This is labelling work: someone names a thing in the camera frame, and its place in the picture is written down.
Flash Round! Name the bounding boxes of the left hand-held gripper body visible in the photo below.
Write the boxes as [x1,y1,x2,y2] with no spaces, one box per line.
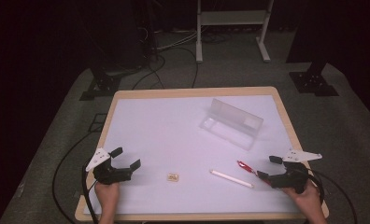
[85,147,133,185]

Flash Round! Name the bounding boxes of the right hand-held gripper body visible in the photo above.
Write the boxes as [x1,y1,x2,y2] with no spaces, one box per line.
[269,148,323,194]

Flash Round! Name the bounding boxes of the red pen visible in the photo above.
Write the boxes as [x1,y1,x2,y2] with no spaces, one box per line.
[236,160,259,176]

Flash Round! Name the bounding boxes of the white pen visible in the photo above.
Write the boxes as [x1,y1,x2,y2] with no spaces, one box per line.
[208,169,255,189]

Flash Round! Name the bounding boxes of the clear plastic pencil case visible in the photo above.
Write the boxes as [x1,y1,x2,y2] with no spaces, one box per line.
[199,98,264,151]

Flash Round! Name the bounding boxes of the person's left hand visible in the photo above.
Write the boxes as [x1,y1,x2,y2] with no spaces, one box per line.
[94,182,121,215]

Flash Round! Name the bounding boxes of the person's right hand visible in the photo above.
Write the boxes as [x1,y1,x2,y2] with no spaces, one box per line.
[282,181,326,220]

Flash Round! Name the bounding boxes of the white table mat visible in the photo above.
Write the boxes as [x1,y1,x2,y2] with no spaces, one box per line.
[83,94,301,216]

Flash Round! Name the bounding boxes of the black stand base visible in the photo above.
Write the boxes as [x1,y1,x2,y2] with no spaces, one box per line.
[289,60,340,97]
[78,66,122,102]

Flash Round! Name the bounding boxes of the grey floor tape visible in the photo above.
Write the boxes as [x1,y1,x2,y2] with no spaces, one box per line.
[16,181,27,199]

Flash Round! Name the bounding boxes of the wooden edged table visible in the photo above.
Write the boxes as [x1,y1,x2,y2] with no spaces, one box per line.
[74,86,330,222]

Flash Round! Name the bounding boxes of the white metal stand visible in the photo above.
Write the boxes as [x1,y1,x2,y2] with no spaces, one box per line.
[195,0,275,64]

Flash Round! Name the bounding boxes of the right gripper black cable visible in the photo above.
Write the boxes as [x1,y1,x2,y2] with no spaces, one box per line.
[306,169,326,204]

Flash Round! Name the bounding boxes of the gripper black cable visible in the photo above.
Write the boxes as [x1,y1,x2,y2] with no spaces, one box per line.
[306,169,326,204]
[81,161,100,224]

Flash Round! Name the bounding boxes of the black floor frame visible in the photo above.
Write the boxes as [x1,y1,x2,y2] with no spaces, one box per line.
[89,113,108,133]

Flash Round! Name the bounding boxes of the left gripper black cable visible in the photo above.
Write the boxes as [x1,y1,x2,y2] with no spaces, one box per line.
[81,161,100,224]

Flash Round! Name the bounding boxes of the black floor cable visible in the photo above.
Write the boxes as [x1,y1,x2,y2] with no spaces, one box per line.
[51,132,95,224]
[312,170,359,224]
[131,46,200,91]

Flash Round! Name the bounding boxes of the white floor cables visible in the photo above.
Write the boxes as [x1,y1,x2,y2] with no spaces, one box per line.
[154,29,200,52]

